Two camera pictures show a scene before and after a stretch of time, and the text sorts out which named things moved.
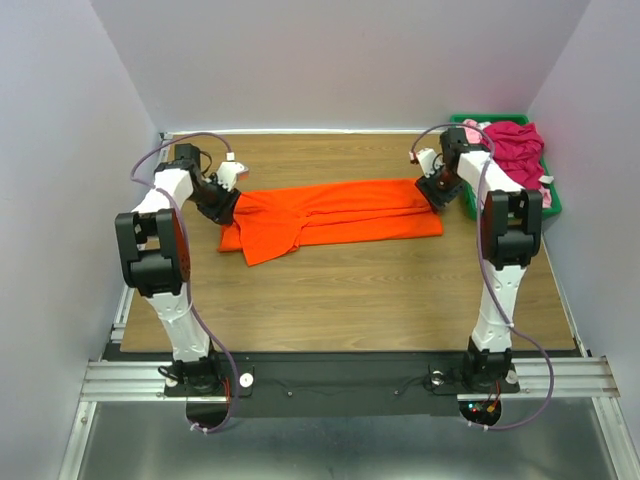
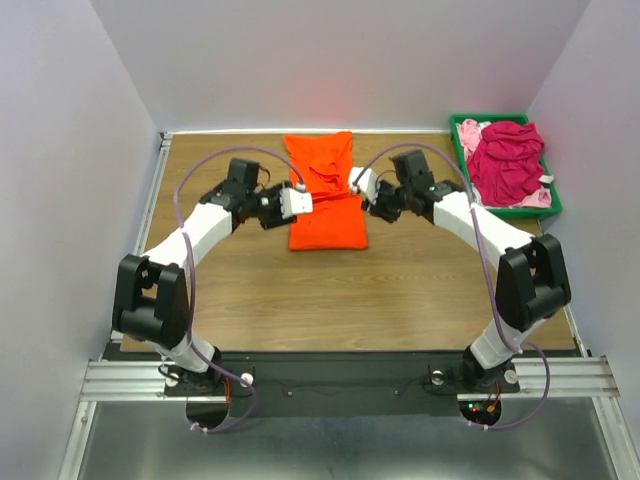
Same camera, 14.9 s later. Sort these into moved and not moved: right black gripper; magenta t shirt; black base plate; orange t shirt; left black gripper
Moved: right black gripper; orange t shirt; left black gripper
Not moved: magenta t shirt; black base plate
